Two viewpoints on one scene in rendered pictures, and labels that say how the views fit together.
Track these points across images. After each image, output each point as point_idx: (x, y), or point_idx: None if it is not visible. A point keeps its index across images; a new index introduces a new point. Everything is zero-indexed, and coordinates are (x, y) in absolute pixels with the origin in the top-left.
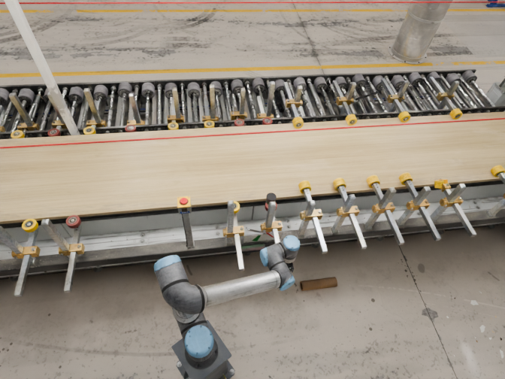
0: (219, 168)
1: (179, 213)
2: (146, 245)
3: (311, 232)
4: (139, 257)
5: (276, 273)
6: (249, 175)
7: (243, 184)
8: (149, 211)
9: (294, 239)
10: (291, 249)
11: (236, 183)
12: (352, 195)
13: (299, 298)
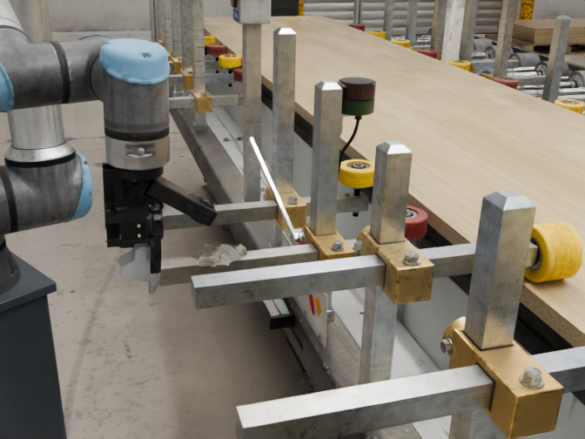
0: (486, 148)
1: (233, 18)
2: (238, 171)
3: (395, 436)
4: (211, 173)
5: (5, 23)
6: (505, 182)
7: (456, 175)
8: (300, 121)
9: (144, 49)
10: (102, 45)
11: (453, 167)
12: (517, 193)
13: None
